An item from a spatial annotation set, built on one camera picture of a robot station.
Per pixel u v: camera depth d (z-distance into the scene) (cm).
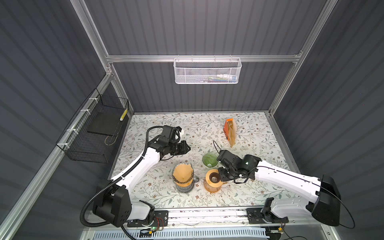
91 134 73
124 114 83
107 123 75
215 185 76
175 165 75
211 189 82
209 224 73
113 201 40
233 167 58
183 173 77
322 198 41
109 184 41
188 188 79
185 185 74
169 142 63
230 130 97
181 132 77
